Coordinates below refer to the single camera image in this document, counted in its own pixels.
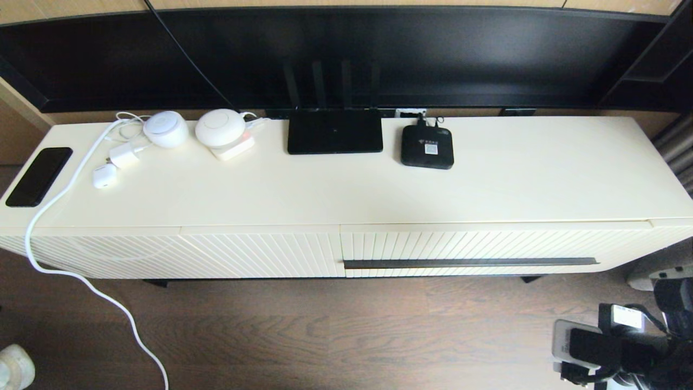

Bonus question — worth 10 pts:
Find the cream drawer with black handle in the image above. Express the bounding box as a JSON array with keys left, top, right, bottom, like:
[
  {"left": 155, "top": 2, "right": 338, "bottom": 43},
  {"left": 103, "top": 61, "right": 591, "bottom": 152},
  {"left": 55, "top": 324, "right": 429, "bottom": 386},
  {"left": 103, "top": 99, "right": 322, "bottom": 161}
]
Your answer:
[{"left": 340, "top": 221, "right": 653, "bottom": 278}]

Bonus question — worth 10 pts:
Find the cream TV cabinet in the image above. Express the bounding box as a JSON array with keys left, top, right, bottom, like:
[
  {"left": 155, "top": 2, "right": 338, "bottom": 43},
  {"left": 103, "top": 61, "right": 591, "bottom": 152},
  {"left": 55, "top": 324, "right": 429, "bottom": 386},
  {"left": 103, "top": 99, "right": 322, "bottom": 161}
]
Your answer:
[{"left": 0, "top": 116, "right": 693, "bottom": 288}]

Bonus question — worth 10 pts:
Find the grey curtain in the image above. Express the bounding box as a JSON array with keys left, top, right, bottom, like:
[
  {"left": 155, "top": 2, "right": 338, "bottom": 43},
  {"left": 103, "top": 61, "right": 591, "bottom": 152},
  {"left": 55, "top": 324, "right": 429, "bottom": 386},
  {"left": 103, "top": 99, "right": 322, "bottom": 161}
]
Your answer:
[{"left": 650, "top": 111, "right": 693, "bottom": 196}]

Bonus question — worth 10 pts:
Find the black square set-top box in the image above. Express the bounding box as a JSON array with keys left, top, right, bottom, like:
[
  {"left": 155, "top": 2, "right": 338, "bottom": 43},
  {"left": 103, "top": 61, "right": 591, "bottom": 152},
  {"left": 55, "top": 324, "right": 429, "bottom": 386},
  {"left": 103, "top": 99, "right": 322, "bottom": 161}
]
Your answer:
[{"left": 401, "top": 125, "right": 455, "bottom": 171}]

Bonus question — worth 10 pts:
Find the black flat television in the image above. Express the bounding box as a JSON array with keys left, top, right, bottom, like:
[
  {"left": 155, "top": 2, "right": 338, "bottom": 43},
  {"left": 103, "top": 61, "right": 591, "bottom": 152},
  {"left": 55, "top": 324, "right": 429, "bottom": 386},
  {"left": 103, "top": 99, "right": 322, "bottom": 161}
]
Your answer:
[{"left": 0, "top": 6, "right": 672, "bottom": 115}]

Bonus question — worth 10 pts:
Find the black router with antennas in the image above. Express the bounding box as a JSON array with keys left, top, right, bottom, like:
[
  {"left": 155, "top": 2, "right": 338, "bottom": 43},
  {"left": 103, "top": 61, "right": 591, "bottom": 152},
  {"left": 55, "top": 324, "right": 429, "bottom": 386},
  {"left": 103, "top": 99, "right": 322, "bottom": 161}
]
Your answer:
[{"left": 280, "top": 58, "right": 384, "bottom": 155}]

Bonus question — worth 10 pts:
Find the cream square socket block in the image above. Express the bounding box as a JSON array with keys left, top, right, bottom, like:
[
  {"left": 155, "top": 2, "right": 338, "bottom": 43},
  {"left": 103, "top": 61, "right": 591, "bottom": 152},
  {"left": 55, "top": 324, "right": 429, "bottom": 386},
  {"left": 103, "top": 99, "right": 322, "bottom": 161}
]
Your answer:
[{"left": 208, "top": 135, "right": 256, "bottom": 161}]

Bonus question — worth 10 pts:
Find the white round puck device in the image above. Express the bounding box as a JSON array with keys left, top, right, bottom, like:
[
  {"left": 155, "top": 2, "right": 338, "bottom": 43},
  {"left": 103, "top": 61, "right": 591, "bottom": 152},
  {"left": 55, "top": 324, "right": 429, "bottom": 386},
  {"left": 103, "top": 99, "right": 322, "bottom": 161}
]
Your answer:
[{"left": 195, "top": 109, "right": 247, "bottom": 147}]

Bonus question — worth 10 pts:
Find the small white dome speaker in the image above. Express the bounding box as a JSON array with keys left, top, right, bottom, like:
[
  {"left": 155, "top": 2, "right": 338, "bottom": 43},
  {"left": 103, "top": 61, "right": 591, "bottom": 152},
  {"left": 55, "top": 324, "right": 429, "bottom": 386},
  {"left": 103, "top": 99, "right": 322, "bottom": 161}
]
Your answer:
[{"left": 143, "top": 110, "right": 190, "bottom": 149}]

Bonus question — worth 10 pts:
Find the white charger adapter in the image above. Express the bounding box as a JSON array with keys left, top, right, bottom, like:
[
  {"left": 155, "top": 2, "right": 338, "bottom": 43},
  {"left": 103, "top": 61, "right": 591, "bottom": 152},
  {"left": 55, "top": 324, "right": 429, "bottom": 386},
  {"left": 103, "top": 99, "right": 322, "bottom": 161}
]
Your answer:
[{"left": 108, "top": 141, "right": 149, "bottom": 171}]

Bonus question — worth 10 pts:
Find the white earbuds case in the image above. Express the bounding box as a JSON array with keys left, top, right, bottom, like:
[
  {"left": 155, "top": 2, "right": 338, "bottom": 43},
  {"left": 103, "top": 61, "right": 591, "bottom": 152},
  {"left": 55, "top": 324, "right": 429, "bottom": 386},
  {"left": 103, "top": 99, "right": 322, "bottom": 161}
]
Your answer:
[{"left": 93, "top": 164, "right": 118, "bottom": 189}]

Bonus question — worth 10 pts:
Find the black smartphone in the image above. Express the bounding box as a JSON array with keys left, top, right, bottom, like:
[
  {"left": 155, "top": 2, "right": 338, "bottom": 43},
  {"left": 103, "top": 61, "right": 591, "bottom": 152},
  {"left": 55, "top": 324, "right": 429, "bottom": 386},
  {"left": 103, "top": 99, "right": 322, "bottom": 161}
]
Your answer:
[{"left": 5, "top": 147, "right": 74, "bottom": 208}]

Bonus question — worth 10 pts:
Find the black wall shelf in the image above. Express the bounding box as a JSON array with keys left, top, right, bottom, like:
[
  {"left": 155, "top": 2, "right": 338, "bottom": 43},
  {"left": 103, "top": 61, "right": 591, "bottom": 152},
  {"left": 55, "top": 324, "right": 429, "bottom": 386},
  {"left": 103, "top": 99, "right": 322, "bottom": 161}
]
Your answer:
[{"left": 598, "top": 0, "right": 693, "bottom": 112}]

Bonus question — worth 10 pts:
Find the thin black hanging cable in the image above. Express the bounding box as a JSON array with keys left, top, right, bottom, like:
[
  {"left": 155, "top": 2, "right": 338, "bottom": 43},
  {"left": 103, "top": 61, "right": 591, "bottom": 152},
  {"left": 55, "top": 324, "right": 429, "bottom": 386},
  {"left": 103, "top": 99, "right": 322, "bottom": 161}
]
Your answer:
[{"left": 142, "top": 0, "right": 239, "bottom": 112}]

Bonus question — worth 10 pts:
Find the thin white charger cable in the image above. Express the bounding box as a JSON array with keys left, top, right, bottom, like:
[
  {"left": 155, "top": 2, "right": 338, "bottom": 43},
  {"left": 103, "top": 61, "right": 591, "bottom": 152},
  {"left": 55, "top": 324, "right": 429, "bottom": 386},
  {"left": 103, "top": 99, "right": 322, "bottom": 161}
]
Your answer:
[{"left": 106, "top": 112, "right": 152, "bottom": 142}]

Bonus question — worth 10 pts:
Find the thick white power cable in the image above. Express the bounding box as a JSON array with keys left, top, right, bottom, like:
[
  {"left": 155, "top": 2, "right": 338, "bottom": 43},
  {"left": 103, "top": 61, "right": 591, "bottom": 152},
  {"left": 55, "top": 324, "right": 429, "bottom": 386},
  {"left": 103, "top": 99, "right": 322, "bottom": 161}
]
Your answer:
[{"left": 24, "top": 119, "right": 169, "bottom": 390}]

